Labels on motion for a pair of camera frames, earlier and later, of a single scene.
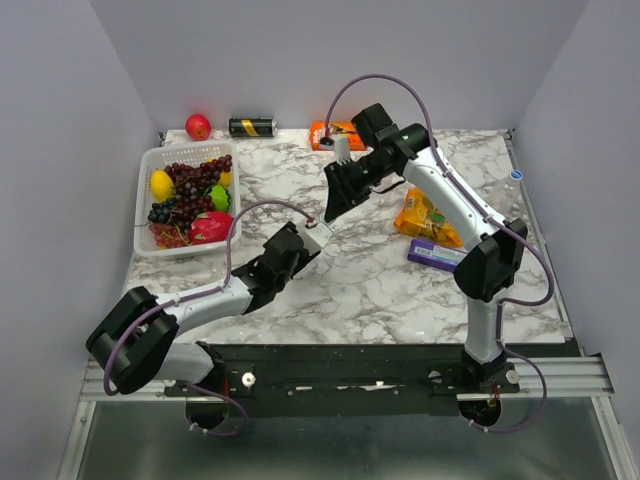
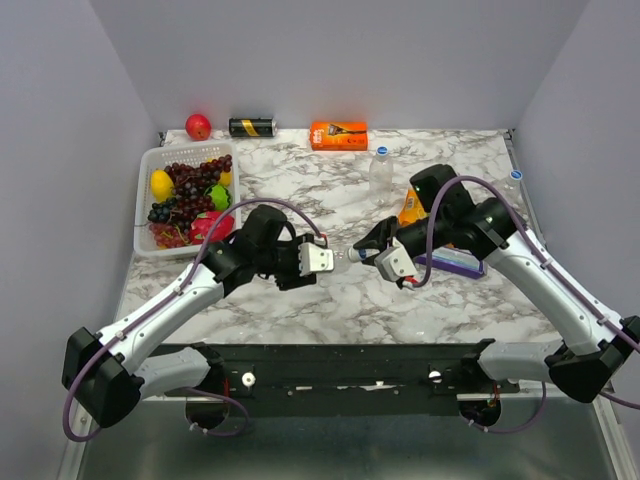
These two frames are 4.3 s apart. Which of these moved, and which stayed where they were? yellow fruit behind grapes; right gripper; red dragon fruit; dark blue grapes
Moved: right gripper
Stayed: red dragon fruit; dark blue grapes; yellow fruit behind grapes
